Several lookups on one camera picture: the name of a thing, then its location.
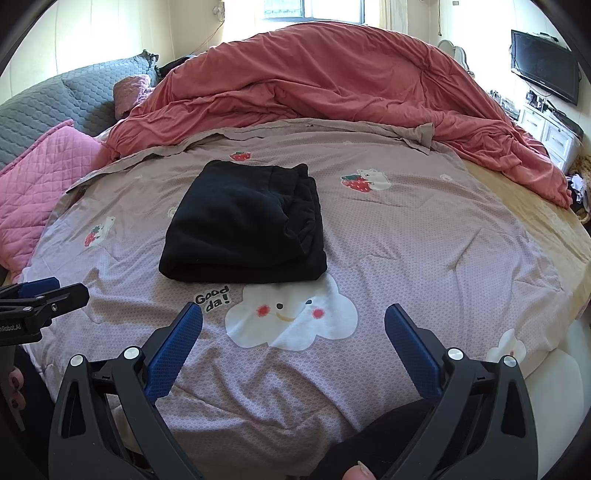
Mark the pile of clothes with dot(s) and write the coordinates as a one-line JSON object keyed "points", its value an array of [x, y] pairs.
{"points": [[581, 184]]}

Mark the white bed frame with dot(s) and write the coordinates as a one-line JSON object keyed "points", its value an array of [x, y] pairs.
{"points": [[558, 392]]}

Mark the dark green clothes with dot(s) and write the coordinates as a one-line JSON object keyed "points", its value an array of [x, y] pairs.
{"points": [[178, 64]]}

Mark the black flat television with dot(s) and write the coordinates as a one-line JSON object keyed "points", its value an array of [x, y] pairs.
{"points": [[545, 67]]}

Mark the white chair back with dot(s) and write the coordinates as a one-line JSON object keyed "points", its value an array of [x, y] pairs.
{"points": [[455, 53]]}

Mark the pink quilted pillow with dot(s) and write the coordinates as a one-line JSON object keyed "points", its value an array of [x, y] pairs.
{"points": [[41, 184]]}

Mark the person's left hand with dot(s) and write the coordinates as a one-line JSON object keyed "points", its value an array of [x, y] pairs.
{"points": [[16, 387]]}

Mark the window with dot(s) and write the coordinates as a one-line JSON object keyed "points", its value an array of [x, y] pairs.
{"points": [[314, 9]]}

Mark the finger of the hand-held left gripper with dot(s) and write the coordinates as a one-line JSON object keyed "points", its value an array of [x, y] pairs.
{"points": [[39, 287], [64, 297]]}

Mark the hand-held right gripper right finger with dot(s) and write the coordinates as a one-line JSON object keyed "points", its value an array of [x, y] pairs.
{"points": [[411, 350]]}

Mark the grey quilted headboard cover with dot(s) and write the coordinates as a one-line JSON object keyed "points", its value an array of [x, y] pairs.
{"points": [[37, 106]]}

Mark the grey quilted ruffled pillow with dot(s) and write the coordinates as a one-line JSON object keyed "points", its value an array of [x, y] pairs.
{"points": [[106, 83]]}

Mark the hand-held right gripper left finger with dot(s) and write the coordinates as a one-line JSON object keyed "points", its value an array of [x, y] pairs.
{"points": [[178, 350]]}

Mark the pale curtain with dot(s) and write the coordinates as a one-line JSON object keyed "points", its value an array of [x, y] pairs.
{"points": [[406, 16]]}

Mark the small mauve quilted pillow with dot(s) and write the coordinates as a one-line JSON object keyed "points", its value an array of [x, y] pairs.
{"points": [[131, 92]]}

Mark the lilac printed blanket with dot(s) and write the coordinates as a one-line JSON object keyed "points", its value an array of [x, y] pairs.
{"points": [[415, 254]]}

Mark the yellow bed sheet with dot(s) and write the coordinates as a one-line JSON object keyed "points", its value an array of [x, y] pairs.
{"points": [[531, 217]]}

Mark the person's right hand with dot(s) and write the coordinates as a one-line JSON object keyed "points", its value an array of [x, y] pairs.
{"points": [[359, 473]]}

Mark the black sweater with orange cuffs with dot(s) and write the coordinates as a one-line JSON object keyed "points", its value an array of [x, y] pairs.
{"points": [[231, 221]]}

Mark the salmon red duvet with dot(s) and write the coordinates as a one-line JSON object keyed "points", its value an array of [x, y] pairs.
{"points": [[346, 69]]}

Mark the white cabinet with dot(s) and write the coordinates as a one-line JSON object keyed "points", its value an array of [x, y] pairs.
{"points": [[554, 138]]}

